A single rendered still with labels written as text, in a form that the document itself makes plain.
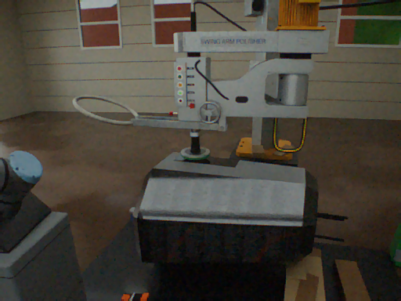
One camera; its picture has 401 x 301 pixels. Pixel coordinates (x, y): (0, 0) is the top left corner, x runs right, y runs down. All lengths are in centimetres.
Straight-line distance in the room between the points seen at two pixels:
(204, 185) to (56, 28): 850
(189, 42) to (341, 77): 676
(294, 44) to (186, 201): 115
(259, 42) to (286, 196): 93
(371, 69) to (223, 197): 723
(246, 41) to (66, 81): 830
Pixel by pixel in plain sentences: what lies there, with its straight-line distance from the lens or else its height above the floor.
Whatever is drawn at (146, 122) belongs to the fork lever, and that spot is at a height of 115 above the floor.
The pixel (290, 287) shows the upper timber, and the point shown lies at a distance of 197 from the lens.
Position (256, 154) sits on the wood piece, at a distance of 232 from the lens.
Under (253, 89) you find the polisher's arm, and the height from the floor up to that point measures 138.
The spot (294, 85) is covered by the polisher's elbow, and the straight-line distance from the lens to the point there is 183.
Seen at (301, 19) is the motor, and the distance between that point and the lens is 182.
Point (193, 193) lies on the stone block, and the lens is 176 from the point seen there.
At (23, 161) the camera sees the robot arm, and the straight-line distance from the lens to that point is 130.
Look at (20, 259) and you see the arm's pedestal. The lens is 136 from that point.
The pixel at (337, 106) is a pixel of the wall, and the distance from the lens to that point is 835.
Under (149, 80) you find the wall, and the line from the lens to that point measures 840.
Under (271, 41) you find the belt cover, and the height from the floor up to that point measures 168.
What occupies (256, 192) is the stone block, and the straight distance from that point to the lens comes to 171.
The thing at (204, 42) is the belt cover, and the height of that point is 167.
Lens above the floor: 158
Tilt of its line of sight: 19 degrees down
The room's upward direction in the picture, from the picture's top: straight up
